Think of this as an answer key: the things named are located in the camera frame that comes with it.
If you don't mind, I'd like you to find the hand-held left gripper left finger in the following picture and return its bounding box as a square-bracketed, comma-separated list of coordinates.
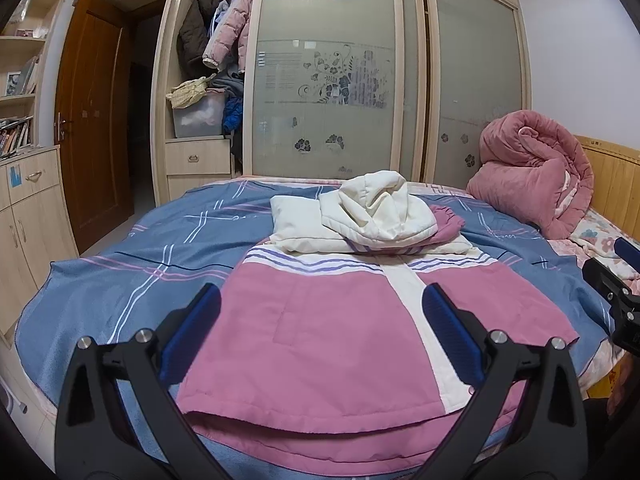
[54, 282, 236, 480]

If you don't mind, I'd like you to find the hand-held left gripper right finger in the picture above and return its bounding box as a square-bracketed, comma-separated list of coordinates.
[410, 281, 589, 480]

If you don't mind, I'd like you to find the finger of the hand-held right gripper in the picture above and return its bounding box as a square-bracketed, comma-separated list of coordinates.
[582, 257, 640, 356]
[615, 237, 640, 263]

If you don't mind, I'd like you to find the pink and white hooded jacket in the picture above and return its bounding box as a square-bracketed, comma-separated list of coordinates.
[176, 171, 581, 463]

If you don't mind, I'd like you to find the pile of grey clothes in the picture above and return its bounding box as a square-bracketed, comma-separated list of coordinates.
[207, 70, 246, 97]

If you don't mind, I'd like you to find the floral pink bed sheet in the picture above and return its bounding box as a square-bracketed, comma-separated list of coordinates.
[547, 205, 640, 281]

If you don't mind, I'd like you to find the wooden headboard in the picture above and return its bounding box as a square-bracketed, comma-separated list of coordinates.
[572, 135, 640, 226]

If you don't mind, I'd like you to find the blue plaid bed sheet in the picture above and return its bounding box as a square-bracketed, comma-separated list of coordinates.
[14, 178, 613, 480]

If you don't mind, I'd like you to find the rolled pink quilt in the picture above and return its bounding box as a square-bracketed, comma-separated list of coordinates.
[466, 110, 595, 240]

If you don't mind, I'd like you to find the beige wardrobe drawer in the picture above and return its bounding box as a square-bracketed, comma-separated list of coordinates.
[165, 137, 233, 177]

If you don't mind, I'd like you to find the beige bookshelf cabinet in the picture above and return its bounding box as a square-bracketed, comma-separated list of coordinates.
[0, 0, 81, 346]

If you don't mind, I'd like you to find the clear plastic storage box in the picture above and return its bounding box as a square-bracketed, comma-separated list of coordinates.
[172, 92, 227, 139]

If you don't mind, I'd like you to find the blue puffer garment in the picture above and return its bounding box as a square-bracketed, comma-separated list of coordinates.
[222, 96, 244, 133]

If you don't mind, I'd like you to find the beige wooden wardrobe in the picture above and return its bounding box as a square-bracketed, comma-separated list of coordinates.
[150, 0, 532, 206]

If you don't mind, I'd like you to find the brown wooden door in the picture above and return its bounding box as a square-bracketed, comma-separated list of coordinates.
[54, 0, 138, 256]

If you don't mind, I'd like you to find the frosted floral glass sliding door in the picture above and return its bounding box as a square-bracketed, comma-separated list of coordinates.
[250, 0, 428, 183]

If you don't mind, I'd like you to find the yellowish crumpled cloth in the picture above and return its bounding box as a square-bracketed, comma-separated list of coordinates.
[166, 76, 217, 109]

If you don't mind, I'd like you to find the row of books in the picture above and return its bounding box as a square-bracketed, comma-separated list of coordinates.
[0, 116, 33, 157]

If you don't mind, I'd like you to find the hanging dark brown jacket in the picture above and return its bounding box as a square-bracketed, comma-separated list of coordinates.
[177, 0, 221, 68]

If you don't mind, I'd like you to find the hanging pink puffer jacket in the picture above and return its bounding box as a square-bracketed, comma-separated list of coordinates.
[202, 0, 255, 75]

